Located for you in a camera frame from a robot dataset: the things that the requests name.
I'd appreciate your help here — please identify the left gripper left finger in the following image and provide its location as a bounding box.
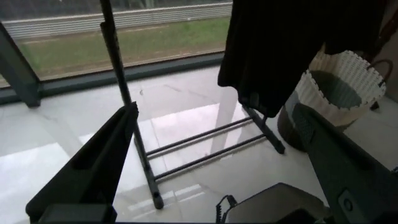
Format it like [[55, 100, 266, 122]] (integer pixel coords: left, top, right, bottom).
[[25, 101, 139, 223]]

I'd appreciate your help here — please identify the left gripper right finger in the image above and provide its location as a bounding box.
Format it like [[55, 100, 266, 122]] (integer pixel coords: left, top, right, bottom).
[[291, 103, 398, 224]]

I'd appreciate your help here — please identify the black clothes rack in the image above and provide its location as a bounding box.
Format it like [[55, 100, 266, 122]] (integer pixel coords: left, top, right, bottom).
[[99, 0, 286, 210]]

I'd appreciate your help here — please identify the window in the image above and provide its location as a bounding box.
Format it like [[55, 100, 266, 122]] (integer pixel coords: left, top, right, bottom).
[[0, 0, 234, 109]]

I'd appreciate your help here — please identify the black garment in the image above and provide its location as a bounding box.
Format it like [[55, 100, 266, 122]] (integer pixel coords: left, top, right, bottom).
[[216, 0, 390, 119]]

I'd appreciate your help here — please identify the black cable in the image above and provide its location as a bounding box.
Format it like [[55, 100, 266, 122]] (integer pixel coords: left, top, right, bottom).
[[215, 194, 238, 224]]

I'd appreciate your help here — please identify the white laundry basket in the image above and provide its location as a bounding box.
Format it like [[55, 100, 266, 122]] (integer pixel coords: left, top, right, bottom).
[[275, 49, 394, 153]]

